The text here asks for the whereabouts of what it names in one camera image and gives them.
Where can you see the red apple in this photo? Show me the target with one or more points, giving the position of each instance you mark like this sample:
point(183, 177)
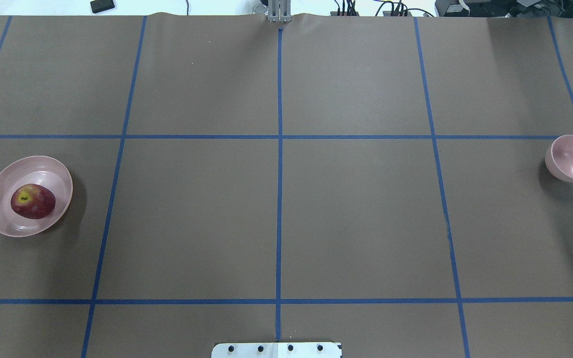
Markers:
point(33, 201)

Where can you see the pink plate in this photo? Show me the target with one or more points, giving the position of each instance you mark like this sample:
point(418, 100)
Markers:
point(40, 170)

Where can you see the small black device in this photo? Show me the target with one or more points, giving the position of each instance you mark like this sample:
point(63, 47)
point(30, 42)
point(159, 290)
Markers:
point(99, 6)

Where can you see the aluminium frame post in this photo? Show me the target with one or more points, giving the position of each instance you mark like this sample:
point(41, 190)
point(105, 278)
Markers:
point(279, 11)

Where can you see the white pedestal column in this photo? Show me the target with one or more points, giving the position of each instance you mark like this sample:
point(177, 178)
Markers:
point(278, 350)

